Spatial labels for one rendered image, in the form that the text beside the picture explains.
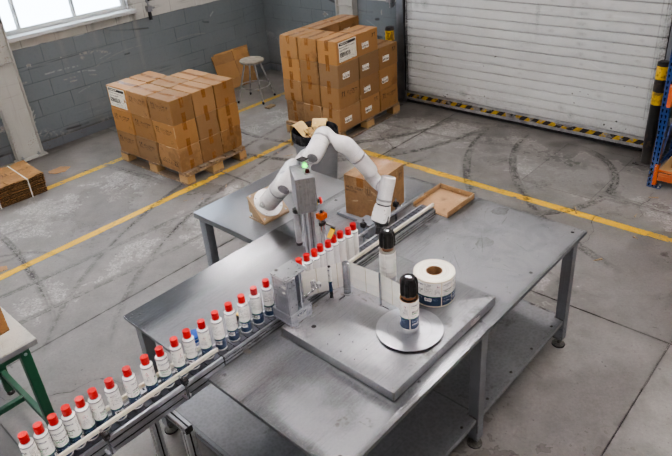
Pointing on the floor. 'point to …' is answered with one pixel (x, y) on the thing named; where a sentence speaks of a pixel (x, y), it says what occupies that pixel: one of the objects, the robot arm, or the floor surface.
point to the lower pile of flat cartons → (20, 183)
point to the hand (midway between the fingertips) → (378, 230)
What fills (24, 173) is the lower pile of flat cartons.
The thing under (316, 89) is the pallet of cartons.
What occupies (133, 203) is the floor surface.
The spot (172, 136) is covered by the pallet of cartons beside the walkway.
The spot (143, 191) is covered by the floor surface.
